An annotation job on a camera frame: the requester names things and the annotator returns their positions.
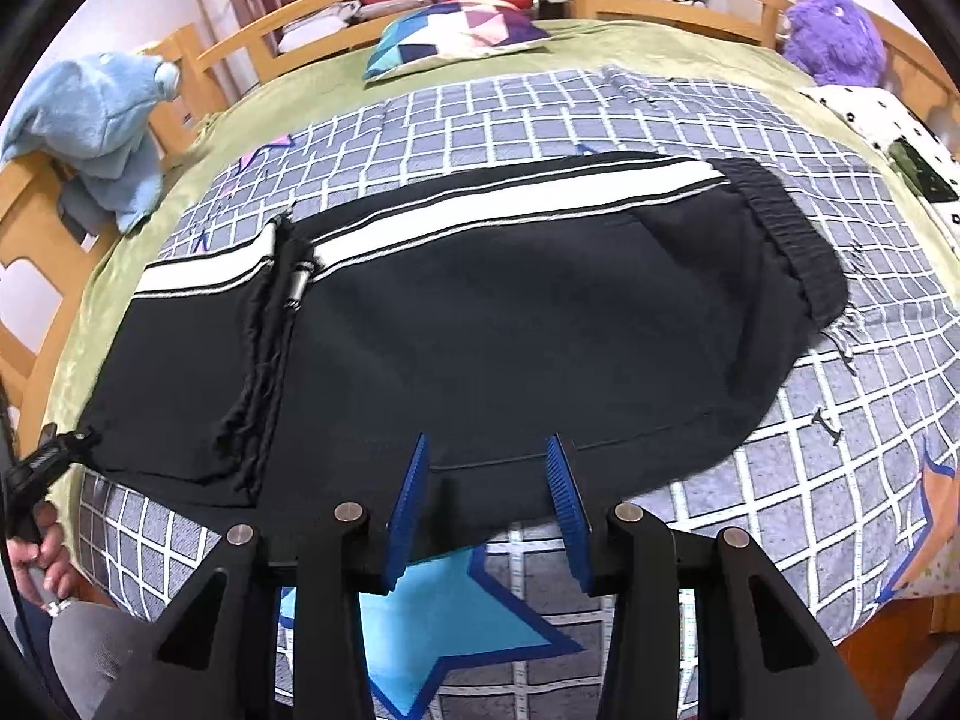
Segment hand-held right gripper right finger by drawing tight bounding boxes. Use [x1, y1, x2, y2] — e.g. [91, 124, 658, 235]
[544, 431, 875, 720]

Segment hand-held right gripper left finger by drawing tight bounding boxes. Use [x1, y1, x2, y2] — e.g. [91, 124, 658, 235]
[97, 431, 432, 720]

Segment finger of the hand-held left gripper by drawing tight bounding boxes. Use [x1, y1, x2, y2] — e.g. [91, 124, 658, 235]
[64, 424, 104, 460]

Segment black pants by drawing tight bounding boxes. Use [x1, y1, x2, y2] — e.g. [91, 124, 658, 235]
[75, 150, 852, 533]

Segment person's left hand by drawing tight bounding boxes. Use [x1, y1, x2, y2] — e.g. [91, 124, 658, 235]
[7, 501, 80, 608]

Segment person's grey trouser leg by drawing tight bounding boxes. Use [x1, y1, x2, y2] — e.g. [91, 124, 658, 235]
[49, 604, 203, 720]

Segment grey checked blanket with stars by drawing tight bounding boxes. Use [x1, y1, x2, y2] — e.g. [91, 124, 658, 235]
[75, 64, 960, 720]

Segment light blue plush robe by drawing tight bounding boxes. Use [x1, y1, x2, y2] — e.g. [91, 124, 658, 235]
[0, 52, 185, 235]

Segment green bed sheet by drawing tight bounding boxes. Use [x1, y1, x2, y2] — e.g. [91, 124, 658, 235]
[41, 15, 960, 421]

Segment wooden coat rack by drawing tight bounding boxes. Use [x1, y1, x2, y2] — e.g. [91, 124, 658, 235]
[191, 0, 250, 95]

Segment geometric patterned cushion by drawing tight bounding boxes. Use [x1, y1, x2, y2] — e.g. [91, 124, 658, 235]
[364, 1, 552, 82]

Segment white pillow with black flowers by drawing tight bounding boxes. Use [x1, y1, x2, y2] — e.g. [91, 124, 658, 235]
[799, 84, 960, 256]

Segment purple plush toy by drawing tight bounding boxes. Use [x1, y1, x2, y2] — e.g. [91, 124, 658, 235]
[784, 0, 887, 88]

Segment wooden bed frame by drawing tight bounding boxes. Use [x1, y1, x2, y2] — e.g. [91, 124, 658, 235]
[0, 0, 960, 421]

